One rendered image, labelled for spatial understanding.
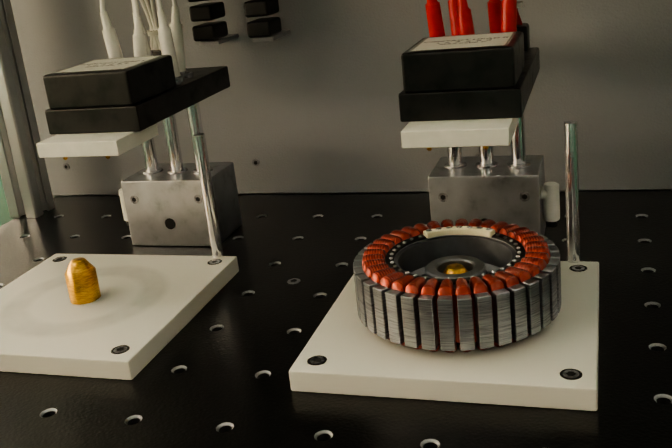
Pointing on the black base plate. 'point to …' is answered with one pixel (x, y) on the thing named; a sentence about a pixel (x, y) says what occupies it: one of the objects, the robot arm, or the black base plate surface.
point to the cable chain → (207, 33)
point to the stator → (458, 285)
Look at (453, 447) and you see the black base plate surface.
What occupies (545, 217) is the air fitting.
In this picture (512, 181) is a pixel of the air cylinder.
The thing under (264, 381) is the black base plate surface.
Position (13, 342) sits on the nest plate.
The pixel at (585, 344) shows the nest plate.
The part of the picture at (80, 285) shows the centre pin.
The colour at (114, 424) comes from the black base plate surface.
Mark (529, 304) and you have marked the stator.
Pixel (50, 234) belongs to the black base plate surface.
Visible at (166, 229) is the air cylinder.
